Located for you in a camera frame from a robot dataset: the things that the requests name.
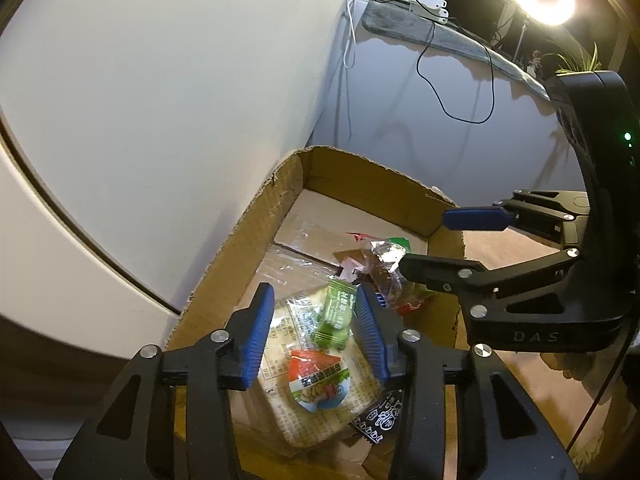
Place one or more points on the cardboard box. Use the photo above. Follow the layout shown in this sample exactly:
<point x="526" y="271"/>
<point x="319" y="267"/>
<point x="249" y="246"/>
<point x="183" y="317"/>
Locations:
<point x="350" y="170"/>

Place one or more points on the clear cracker packet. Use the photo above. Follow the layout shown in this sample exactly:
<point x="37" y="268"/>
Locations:
<point x="300" y="425"/>

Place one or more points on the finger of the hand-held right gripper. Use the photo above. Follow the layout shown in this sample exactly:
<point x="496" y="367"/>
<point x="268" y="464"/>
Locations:
<point x="475" y="217"/>
<point x="450" y="272"/>

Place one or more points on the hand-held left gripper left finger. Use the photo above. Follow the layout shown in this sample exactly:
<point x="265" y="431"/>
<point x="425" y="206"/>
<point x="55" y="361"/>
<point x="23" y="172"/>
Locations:
<point x="257" y="340"/>

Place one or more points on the green potted plant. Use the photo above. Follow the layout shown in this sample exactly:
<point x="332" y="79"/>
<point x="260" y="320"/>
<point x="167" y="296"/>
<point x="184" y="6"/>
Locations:
<point x="582" y="62"/>

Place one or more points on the pink snack packet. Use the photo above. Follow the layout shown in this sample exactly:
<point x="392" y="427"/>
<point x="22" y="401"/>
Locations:
<point x="350" y="266"/>

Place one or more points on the green snack bar packet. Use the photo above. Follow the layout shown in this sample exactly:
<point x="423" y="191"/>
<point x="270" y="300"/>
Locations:
<point x="335" y="310"/>

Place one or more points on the black patterned candy packet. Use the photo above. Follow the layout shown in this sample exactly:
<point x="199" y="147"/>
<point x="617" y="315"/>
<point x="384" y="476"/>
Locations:
<point x="380" y="417"/>

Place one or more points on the orange white snack packet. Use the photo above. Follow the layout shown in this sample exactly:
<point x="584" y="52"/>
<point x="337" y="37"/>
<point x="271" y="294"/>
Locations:
<point x="317" y="380"/>

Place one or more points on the small green candy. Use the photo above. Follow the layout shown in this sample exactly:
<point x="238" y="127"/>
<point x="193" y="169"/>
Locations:
<point x="400" y="242"/>

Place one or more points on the beige cloth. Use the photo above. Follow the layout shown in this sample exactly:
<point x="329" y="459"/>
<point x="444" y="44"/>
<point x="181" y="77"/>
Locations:
<point x="570" y="367"/>

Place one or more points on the red snack packet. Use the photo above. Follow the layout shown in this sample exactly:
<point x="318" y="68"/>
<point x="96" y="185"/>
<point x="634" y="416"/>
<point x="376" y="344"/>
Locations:
<point x="415" y="305"/>

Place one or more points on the long brown chocolate bar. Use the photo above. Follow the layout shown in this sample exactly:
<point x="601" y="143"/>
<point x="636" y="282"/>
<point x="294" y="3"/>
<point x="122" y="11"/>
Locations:
<point x="387" y="282"/>

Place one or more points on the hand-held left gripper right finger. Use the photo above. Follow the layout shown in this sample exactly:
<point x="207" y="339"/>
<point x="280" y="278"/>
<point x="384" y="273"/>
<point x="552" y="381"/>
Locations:
<point x="372" y="340"/>

